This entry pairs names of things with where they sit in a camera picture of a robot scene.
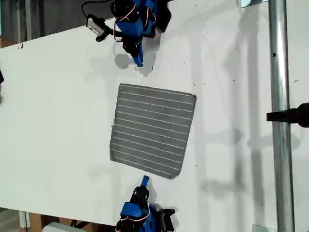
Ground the white foam box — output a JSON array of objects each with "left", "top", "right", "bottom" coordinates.
[{"left": 42, "top": 221, "right": 85, "bottom": 232}]

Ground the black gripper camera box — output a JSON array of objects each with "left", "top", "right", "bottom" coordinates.
[
  {"left": 158, "top": 212, "right": 175, "bottom": 232},
  {"left": 86, "top": 14, "right": 108, "bottom": 42}
]

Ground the brown cardboard box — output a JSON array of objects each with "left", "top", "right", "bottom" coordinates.
[{"left": 28, "top": 212, "right": 116, "bottom": 232}]

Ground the steel post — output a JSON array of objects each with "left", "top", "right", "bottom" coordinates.
[{"left": 267, "top": 0, "right": 295, "bottom": 232}]

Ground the black camera stalk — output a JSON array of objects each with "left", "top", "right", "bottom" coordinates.
[
  {"left": 159, "top": 207, "right": 176, "bottom": 216},
  {"left": 106, "top": 27, "right": 124, "bottom": 42}
]

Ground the black clamp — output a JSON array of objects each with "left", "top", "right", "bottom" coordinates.
[{"left": 266, "top": 102, "right": 309, "bottom": 128}]

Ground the grey white-striped towel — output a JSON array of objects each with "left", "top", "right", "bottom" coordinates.
[{"left": 110, "top": 83, "right": 197, "bottom": 180}]

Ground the white table leg bracket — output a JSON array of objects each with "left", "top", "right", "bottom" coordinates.
[{"left": 18, "top": 210, "right": 31, "bottom": 229}]

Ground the black camera cable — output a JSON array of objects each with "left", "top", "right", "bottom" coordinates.
[{"left": 81, "top": 0, "right": 114, "bottom": 18}]

